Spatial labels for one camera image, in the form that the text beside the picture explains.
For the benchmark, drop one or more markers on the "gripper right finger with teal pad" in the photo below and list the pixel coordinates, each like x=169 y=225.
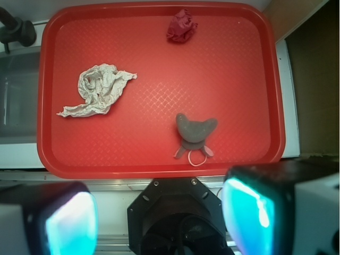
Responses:
x=288 y=207

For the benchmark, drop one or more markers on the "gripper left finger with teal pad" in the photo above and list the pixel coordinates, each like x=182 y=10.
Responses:
x=50 y=218

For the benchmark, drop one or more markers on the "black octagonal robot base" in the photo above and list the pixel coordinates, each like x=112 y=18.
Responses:
x=177 y=216

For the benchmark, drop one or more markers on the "crumpled white paper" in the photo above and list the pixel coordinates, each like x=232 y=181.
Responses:
x=100 y=87

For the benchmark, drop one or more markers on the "red plastic tray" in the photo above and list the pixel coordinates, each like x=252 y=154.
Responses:
x=227 y=70

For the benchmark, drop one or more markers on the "clear plastic bin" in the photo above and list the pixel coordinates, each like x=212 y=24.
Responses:
x=19 y=98

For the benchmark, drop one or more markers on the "crumpled red paper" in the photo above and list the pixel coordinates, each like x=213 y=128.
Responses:
x=182 y=27

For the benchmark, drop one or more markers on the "black clamp knob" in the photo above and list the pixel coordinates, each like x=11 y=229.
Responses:
x=16 y=30

